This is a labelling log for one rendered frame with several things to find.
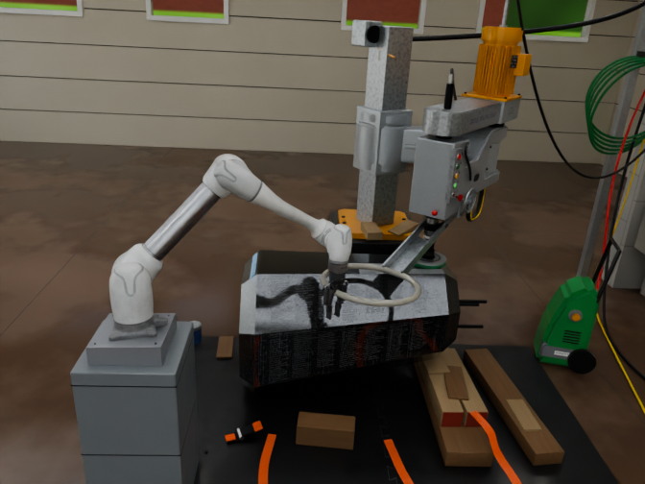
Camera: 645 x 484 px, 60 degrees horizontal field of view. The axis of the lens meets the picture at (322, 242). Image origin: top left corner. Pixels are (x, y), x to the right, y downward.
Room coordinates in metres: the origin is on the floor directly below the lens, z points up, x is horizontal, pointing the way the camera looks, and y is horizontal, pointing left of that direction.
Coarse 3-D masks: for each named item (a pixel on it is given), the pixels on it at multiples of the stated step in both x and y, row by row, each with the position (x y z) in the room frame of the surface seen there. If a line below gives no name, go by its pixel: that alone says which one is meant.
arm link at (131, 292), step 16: (112, 272) 1.95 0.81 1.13; (128, 272) 1.93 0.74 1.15; (144, 272) 1.97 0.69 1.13; (112, 288) 1.91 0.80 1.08; (128, 288) 1.90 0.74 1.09; (144, 288) 1.93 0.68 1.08; (112, 304) 1.91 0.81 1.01; (128, 304) 1.88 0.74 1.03; (144, 304) 1.92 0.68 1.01; (128, 320) 1.88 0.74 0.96; (144, 320) 1.91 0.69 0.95
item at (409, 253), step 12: (456, 216) 3.10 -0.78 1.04; (420, 228) 2.97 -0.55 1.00; (444, 228) 2.97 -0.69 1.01; (408, 240) 2.85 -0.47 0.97; (420, 240) 2.89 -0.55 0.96; (432, 240) 2.84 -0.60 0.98; (396, 252) 2.75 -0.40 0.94; (408, 252) 2.80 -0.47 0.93; (420, 252) 2.73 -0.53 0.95; (384, 264) 2.64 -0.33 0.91; (396, 264) 2.70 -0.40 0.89; (408, 264) 2.63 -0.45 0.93
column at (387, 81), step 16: (384, 32) 3.56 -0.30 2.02; (400, 32) 3.57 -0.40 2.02; (384, 48) 3.55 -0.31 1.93; (400, 48) 3.58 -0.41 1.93; (368, 64) 3.68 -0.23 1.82; (384, 64) 3.54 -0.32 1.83; (400, 64) 3.59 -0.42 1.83; (368, 80) 3.67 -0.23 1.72; (384, 80) 3.53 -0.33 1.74; (400, 80) 3.59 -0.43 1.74; (368, 96) 3.66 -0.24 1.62; (384, 96) 3.53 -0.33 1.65; (400, 96) 3.60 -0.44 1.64; (368, 176) 3.60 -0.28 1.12; (384, 176) 3.56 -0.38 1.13; (368, 192) 3.59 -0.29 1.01; (384, 192) 3.57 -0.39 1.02; (368, 208) 3.57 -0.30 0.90; (384, 208) 3.58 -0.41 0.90; (384, 224) 3.58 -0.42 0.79
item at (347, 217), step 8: (344, 216) 3.70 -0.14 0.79; (352, 216) 3.73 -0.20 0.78; (400, 216) 3.79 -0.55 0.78; (344, 224) 3.57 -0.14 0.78; (352, 224) 3.58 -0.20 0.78; (360, 224) 3.58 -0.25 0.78; (392, 224) 3.62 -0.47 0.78; (352, 232) 3.41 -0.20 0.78; (360, 232) 3.42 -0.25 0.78; (384, 232) 3.44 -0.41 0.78
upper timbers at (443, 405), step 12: (444, 360) 2.85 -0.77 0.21; (456, 360) 2.85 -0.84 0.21; (432, 384) 2.61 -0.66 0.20; (444, 384) 2.61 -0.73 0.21; (468, 384) 2.62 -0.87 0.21; (432, 396) 2.58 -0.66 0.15; (444, 396) 2.51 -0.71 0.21; (468, 396) 2.52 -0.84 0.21; (444, 408) 2.40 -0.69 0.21; (456, 408) 2.41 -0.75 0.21; (468, 408) 2.41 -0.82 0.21; (480, 408) 2.42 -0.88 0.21; (444, 420) 2.37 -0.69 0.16; (456, 420) 2.38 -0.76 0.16; (468, 420) 2.38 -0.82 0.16
